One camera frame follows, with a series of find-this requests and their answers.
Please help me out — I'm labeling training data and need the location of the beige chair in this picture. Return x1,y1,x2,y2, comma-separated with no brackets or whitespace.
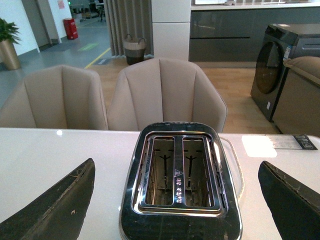
107,58,228,133
0,65,108,130

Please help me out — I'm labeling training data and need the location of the beige chair right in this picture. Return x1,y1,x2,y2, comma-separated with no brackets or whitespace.
107,58,228,133

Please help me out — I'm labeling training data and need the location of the woven laundry basket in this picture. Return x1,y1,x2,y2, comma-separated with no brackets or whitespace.
123,33,146,65

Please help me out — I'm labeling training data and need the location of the beige chair left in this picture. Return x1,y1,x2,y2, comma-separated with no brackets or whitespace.
0,65,108,130

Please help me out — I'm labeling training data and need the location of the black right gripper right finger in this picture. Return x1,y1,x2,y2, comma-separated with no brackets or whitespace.
258,161,320,240

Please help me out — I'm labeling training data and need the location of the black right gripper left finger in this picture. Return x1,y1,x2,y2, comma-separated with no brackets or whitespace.
0,158,96,240

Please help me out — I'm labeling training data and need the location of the grey kitchen cabinet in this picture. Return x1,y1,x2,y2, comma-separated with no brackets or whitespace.
189,6,320,62

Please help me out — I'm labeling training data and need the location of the green plant in gold pot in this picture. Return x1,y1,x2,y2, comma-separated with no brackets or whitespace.
0,18,21,71

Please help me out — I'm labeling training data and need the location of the silver two-slot toaster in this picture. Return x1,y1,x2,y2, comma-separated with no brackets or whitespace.
119,122,243,240

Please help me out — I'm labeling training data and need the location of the grey slatted curtain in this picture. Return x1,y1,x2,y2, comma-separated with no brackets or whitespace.
103,0,154,57

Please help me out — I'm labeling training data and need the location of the black label card on table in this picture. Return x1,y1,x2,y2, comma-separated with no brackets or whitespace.
265,134,318,151

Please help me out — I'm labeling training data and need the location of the red fire extinguisher box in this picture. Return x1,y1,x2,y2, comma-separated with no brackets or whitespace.
63,18,78,40

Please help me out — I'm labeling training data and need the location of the dark grey washing machine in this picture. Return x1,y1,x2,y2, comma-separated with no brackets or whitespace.
250,23,320,122

